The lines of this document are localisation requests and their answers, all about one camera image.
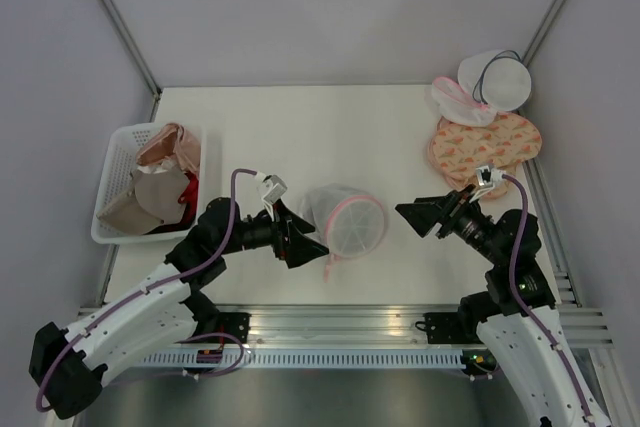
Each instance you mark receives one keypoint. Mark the left aluminium frame post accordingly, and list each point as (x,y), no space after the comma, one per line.
(130,45)

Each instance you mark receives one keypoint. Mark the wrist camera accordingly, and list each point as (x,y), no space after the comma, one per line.
(270,188)
(488,178)

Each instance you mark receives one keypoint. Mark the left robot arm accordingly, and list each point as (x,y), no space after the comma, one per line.
(71,365)

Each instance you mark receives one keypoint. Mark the right aluminium frame post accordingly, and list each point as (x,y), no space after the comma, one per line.
(557,2)

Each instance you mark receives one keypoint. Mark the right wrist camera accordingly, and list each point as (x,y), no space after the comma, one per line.
(488,178)

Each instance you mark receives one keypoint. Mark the white mesh bag pink trim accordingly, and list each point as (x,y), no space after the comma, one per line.
(456,106)

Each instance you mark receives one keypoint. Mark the floral laundry bag upper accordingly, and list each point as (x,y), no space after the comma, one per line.
(457,150)

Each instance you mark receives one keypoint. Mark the white mesh bag blue trim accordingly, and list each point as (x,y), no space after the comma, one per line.
(497,78)

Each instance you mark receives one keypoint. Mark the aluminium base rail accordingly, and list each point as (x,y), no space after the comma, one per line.
(335,326)

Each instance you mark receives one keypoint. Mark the beige bra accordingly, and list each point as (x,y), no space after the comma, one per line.
(149,201)

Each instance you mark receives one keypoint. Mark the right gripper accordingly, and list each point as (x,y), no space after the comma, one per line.
(424,212)

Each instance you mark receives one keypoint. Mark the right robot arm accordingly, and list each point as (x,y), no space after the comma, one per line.
(515,317)

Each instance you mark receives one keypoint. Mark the white slotted cable duct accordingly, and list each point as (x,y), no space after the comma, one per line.
(190,358)

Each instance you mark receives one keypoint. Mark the red garment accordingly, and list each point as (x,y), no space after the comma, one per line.
(190,194)

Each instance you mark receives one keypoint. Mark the white plastic basket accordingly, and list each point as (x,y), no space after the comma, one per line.
(119,163)

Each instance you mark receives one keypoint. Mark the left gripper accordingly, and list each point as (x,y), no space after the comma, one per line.
(295,250)

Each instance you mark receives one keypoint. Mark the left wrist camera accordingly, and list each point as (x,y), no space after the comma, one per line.
(270,188)

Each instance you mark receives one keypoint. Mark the pink-trimmed mesh laundry bag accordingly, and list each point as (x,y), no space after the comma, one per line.
(350,222)

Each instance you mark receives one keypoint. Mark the aluminium frame post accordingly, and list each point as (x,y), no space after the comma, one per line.
(130,45)
(557,2)

